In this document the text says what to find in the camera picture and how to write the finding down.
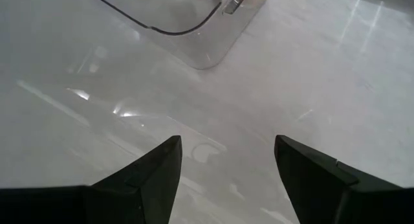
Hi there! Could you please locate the clear plastic bin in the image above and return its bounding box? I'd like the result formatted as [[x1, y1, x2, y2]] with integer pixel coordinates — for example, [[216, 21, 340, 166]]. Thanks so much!
[[86, 0, 269, 71]]

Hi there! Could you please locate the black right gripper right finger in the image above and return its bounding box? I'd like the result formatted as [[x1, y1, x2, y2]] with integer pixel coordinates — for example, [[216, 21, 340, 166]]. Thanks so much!
[[274, 135, 414, 224]]

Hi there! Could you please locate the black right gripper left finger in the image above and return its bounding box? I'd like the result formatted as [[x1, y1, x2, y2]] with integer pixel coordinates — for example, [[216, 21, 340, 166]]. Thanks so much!
[[0, 135, 183, 224]]

